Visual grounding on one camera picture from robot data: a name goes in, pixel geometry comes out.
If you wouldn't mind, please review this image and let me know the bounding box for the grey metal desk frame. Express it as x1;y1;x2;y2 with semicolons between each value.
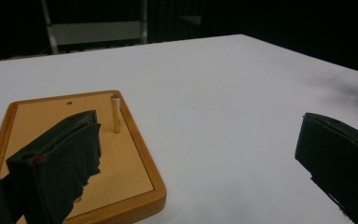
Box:
40;0;148;55

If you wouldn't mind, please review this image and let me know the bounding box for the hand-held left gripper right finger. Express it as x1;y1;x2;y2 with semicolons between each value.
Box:
294;112;358;224

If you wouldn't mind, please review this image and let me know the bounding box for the wooden peg board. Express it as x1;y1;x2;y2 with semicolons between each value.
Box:
0;90;168;224

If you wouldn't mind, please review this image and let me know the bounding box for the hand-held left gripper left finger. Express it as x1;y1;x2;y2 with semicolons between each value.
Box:
6;110;103;224

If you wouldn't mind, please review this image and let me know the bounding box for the white table sheet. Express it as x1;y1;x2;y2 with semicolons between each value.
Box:
0;34;358;224

